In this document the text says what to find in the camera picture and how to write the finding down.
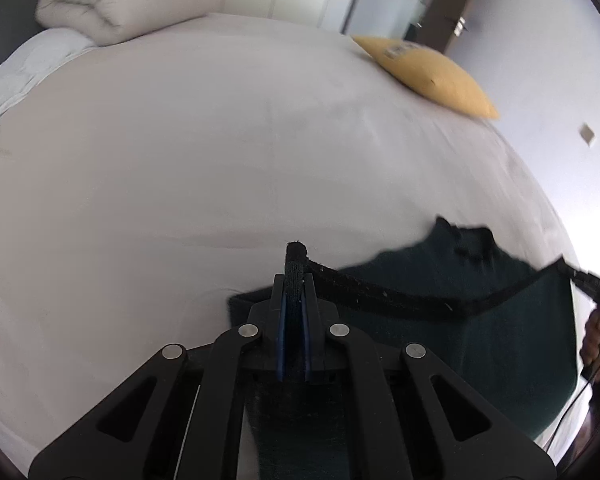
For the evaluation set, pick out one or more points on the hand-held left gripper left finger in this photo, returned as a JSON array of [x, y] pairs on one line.
[[281, 340]]

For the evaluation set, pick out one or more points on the grey door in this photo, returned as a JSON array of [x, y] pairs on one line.
[[380, 10]]

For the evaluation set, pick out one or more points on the wall socket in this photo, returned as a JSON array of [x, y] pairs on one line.
[[587, 135]]

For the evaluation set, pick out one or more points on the white bed sheet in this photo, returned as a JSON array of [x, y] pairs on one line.
[[205, 160]]

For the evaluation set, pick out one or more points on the person's right hand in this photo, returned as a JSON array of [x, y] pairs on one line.
[[599, 337]]

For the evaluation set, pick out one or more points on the dark green padded headboard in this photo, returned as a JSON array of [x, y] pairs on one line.
[[7, 25]]

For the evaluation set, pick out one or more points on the folded beige duvet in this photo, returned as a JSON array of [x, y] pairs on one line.
[[115, 2]]

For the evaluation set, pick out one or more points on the yellow pillow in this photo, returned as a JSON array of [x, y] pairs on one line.
[[430, 72]]

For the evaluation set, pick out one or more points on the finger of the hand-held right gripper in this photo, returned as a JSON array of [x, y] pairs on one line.
[[587, 282]]

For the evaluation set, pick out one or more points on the dark green sweater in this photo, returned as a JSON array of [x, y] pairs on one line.
[[420, 350]]

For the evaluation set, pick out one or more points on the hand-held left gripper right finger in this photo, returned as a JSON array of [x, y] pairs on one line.
[[306, 340]]

